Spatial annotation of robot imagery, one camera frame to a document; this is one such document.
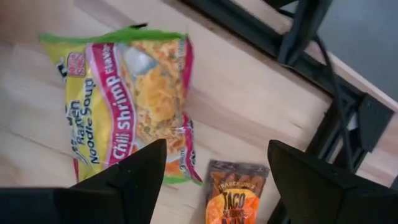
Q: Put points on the chili shrimp ramen packet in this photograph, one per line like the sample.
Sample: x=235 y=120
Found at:
x=124 y=93

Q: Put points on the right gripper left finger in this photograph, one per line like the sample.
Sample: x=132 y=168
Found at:
x=124 y=193

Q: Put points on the black aluminium table frame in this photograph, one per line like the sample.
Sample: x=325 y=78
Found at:
x=236 y=25

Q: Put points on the taco seasoning packet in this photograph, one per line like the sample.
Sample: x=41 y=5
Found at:
x=236 y=193

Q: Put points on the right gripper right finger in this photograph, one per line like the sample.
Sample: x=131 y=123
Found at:
x=326 y=196

